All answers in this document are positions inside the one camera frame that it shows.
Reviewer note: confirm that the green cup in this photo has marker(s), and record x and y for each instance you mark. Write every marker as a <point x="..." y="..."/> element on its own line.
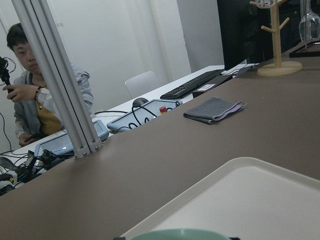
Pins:
<point x="182" y="234"/>

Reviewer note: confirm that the cream rabbit tray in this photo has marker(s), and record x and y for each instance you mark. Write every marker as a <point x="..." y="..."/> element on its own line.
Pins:
<point x="246" y="198"/>

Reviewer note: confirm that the black framed tray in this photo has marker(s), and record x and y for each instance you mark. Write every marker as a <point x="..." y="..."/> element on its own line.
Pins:
<point x="311" y="49"/>

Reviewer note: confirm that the blue teach pendant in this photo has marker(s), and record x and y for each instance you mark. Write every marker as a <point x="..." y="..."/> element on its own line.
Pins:
<point x="62" y="144"/>
<point x="138" y="116"/>

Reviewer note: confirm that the black computer mouse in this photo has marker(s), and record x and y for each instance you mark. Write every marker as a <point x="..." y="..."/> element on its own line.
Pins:
<point x="138" y="102"/>

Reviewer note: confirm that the black keyboard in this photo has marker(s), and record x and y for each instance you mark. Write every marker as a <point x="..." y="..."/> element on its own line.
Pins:
<point x="189" y="86"/>

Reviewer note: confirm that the grey folded cloth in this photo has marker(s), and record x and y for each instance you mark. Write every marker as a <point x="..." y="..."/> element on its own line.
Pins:
<point x="213" y="110"/>

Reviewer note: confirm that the seated person in grey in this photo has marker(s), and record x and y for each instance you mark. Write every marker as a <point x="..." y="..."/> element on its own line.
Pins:
<point x="35" y="112"/>

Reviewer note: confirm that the wooden mug tree stand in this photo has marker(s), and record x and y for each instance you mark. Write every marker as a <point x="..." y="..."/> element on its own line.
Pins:
<point x="278" y="67"/>

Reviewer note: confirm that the wine glass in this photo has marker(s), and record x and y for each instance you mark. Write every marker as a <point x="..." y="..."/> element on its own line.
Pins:
<point x="309" y="26"/>

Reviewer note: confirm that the aluminium frame post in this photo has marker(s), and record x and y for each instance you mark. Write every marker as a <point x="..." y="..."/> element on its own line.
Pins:
<point x="42" y="34"/>

